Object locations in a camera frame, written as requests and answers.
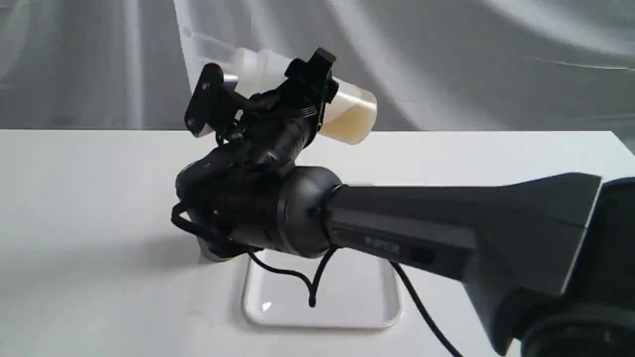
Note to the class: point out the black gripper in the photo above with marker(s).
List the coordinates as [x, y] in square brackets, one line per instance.
[274, 127]

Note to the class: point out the clear squeeze bottle with oil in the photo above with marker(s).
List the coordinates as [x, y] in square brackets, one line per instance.
[349, 118]

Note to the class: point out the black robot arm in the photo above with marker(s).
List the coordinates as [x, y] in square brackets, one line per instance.
[549, 262]

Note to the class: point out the stainless steel cup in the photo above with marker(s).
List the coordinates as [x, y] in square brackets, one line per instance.
[196, 214]

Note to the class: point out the grey fabric backdrop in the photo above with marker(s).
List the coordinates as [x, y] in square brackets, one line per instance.
[430, 65]

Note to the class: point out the white plastic tray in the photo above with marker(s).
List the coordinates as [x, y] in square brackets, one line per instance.
[356, 291]

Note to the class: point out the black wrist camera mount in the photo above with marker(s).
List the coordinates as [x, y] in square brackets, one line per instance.
[211, 108]

